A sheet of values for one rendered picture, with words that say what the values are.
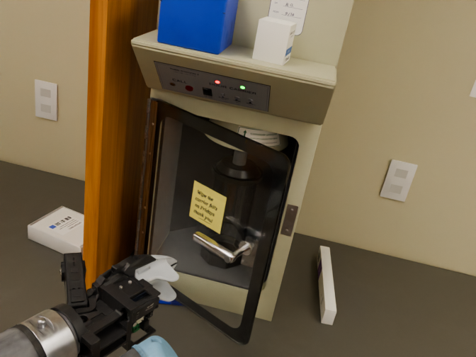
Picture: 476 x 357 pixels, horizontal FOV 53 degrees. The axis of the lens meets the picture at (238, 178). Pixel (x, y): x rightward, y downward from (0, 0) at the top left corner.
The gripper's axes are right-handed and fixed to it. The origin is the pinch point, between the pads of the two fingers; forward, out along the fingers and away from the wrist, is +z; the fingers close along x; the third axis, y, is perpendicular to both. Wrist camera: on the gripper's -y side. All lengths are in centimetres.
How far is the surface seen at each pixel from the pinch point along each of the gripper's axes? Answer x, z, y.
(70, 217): -22, 17, -48
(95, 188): 1.9, 3.8, -22.8
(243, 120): 17.9, 22.6, -5.5
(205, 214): 1.8, 13.6, -4.1
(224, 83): 26.0, 14.3, -5.0
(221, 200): 6.2, 13.6, -1.1
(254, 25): 34.8, 22.2, -6.5
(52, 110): -7, 33, -80
